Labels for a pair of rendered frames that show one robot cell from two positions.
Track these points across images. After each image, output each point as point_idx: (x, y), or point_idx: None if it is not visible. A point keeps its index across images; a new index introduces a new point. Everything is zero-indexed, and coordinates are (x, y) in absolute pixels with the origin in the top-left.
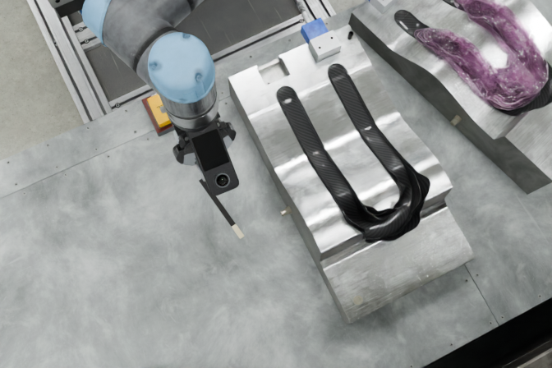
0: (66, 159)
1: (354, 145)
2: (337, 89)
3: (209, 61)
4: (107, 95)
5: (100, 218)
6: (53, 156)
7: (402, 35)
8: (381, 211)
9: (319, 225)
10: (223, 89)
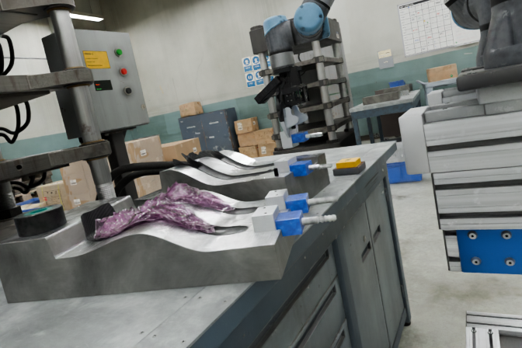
0: (366, 156)
1: (229, 172)
2: (261, 173)
3: (265, 21)
4: (510, 337)
5: (328, 161)
6: (372, 154)
7: (243, 207)
8: (194, 156)
9: (222, 151)
10: (337, 182)
